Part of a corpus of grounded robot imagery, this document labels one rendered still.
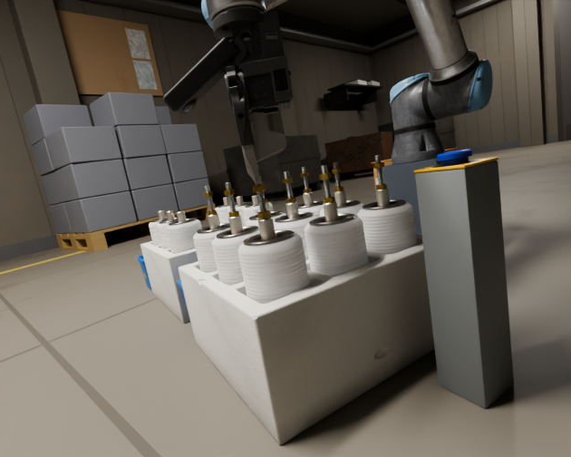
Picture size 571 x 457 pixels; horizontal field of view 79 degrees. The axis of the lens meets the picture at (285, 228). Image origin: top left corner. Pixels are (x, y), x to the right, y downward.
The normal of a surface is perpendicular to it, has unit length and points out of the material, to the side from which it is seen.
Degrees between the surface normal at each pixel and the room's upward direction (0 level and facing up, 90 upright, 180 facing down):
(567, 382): 0
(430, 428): 0
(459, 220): 90
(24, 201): 90
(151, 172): 90
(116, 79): 90
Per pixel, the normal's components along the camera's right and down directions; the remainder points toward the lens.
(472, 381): -0.85, 0.24
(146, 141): 0.77, -0.03
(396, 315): 0.51, 0.06
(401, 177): -0.69, 0.24
